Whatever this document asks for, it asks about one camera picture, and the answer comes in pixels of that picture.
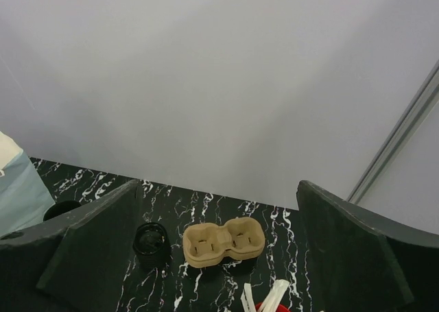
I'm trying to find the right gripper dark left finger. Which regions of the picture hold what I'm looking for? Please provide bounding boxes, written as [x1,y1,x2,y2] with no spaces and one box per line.
[1,180,143,311]

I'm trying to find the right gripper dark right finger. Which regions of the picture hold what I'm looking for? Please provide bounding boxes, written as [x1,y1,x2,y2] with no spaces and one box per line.
[296,180,438,311]

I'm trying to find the light blue paper bag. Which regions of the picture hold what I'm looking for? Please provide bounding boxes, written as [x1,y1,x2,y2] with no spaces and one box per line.
[1,133,55,236]

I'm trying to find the brown cardboard cup carrier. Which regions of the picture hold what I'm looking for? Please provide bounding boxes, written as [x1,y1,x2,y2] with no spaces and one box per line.
[182,217,265,268]

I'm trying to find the black coffee cup with lid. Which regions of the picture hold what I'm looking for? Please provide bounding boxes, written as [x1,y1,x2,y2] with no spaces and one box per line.
[132,222,171,269]

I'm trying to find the red plastic cup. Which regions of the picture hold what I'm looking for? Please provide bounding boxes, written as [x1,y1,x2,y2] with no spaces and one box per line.
[256,302,292,312]

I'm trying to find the white wrapped straw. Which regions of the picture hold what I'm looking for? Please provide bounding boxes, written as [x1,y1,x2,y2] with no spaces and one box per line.
[258,279,289,312]
[241,283,257,312]

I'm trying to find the aluminium frame post right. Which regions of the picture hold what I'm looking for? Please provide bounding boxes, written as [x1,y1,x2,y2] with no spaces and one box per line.
[347,64,438,205]

